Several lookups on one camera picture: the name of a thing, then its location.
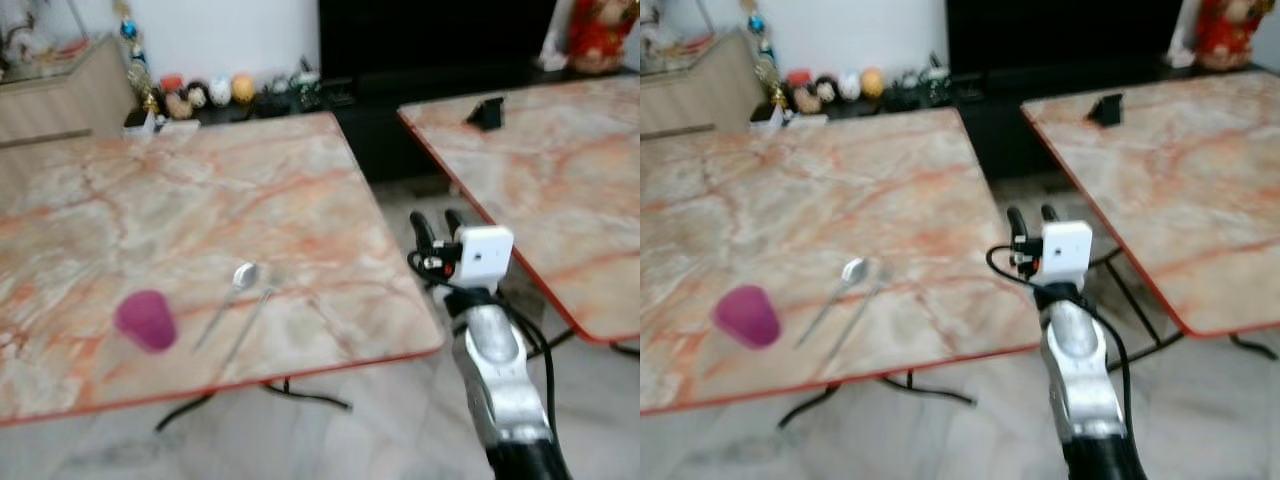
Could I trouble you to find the black television console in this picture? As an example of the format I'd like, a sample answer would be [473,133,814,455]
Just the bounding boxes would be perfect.
[125,65,641,187]
[752,60,1280,183]

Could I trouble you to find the marble-pattern folding table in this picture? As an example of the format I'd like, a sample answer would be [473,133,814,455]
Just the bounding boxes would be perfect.
[397,75,641,361]
[1020,68,1280,363]
[0,110,447,434]
[640,105,1042,432]

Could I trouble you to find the small black stand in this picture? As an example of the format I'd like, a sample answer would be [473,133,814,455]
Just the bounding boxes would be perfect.
[466,96,505,131]
[1088,92,1125,127]

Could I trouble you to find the silver metal spoon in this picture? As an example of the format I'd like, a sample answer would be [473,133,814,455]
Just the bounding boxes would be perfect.
[192,262,262,352]
[797,257,869,348]

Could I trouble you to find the black television screen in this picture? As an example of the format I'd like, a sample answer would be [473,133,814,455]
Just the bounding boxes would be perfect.
[318,0,573,81]
[945,0,1188,77]

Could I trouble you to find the red seated figurine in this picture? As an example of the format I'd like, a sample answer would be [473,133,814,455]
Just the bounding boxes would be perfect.
[1190,0,1267,71]
[565,0,639,76]

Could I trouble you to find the light wooden cabinet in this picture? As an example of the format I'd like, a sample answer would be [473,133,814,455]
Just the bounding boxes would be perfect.
[640,30,767,141]
[0,35,137,147]

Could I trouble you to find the white small box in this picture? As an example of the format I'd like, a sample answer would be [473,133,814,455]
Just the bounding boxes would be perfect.
[140,110,201,138]

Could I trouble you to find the pink plastic cup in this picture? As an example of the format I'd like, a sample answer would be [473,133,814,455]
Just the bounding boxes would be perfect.
[712,284,782,349]
[113,289,179,354]

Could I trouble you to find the hanging beaded ornament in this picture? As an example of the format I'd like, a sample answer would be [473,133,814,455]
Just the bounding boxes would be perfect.
[742,0,789,108]
[114,0,161,113]

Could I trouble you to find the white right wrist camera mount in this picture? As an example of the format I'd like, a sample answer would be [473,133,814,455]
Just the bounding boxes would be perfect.
[1030,220,1093,288]
[455,226,515,293]

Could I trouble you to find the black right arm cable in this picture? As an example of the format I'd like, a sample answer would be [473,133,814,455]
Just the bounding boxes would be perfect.
[985,243,1135,441]
[407,250,557,441]

